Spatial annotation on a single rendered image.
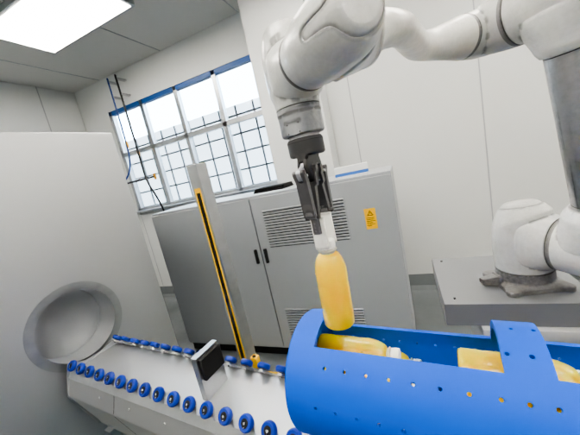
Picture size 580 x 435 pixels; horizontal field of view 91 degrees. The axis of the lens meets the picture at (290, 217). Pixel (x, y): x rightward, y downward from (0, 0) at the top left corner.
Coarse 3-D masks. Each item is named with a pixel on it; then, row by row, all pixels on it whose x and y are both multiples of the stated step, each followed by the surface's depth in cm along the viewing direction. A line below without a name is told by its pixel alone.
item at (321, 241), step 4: (320, 220) 58; (324, 220) 59; (320, 224) 59; (324, 224) 58; (324, 228) 58; (312, 232) 60; (324, 232) 59; (316, 236) 60; (320, 236) 59; (324, 236) 59; (316, 240) 60; (320, 240) 60; (324, 240) 59; (328, 240) 59; (316, 244) 60; (320, 244) 60; (324, 244) 59; (328, 244) 59; (316, 248) 60; (320, 248) 60; (324, 248) 60; (328, 248) 59
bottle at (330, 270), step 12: (324, 252) 61; (336, 252) 62; (324, 264) 60; (336, 264) 60; (324, 276) 60; (336, 276) 60; (324, 288) 61; (336, 288) 60; (348, 288) 62; (324, 300) 62; (336, 300) 61; (348, 300) 62; (324, 312) 64; (336, 312) 62; (348, 312) 62; (336, 324) 62; (348, 324) 62
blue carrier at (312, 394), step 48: (384, 336) 77; (432, 336) 71; (480, 336) 66; (528, 336) 49; (288, 384) 61; (336, 384) 56; (384, 384) 52; (432, 384) 49; (480, 384) 46; (528, 384) 43; (576, 384) 41; (336, 432) 57; (384, 432) 51; (432, 432) 47; (480, 432) 44; (528, 432) 41; (576, 432) 39
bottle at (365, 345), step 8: (320, 336) 76; (328, 336) 75; (336, 336) 75; (344, 336) 74; (352, 336) 74; (320, 344) 74; (328, 344) 73; (336, 344) 72; (344, 344) 71; (352, 344) 71; (360, 344) 70; (368, 344) 69; (376, 344) 69; (384, 344) 69; (360, 352) 69; (368, 352) 68; (376, 352) 67; (384, 352) 68
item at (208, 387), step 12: (204, 348) 94; (216, 348) 95; (192, 360) 90; (204, 360) 90; (216, 360) 94; (204, 372) 90; (216, 372) 96; (204, 384) 91; (216, 384) 95; (204, 396) 92
